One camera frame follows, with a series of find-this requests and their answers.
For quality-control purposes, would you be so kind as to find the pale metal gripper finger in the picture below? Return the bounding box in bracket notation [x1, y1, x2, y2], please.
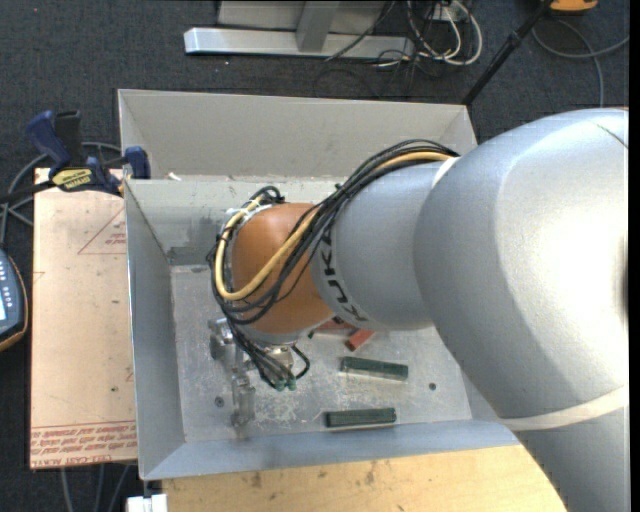
[207, 317, 237, 362]
[229, 368, 258, 438]

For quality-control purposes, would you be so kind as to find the red-brown flat block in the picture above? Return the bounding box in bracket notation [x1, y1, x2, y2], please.
[344, 328, 377, 353]

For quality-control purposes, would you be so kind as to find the dark green flat block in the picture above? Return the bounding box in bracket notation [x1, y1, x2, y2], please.
[339, 355, 410, 383]
[325, 407, 399, 429]

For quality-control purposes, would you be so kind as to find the brown cardboard board, red print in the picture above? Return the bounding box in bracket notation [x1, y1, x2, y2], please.
[29, 167, 139, 471]

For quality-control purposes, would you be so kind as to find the grey metal bin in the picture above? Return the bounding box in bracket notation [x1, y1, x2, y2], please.
[117, 88, 522, 482]

